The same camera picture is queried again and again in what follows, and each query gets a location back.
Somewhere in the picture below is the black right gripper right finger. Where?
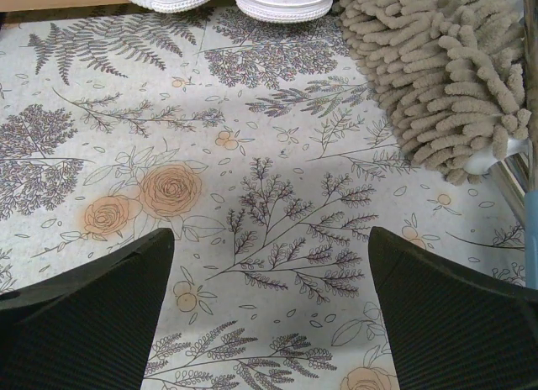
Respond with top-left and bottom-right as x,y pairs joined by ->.
368,227 -> 537,389

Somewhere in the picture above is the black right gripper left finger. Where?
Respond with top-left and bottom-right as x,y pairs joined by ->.
1,228 -> 175,389

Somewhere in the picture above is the beige chenille mop head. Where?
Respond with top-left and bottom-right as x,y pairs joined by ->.
337,0 -> 530,185

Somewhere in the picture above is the white sneaker right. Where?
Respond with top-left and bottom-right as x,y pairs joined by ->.
235,0 -> 333,24

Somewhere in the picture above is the mop handle pole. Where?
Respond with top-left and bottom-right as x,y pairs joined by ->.
489,0 -> 538,252

